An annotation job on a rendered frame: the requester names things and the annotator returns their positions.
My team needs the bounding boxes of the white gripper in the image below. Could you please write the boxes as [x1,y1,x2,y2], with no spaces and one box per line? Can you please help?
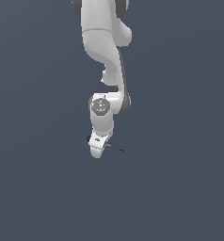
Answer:
[88,131,111,159]

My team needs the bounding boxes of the thin dark rod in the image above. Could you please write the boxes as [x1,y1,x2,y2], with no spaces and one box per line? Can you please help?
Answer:
[105,143,124,153]

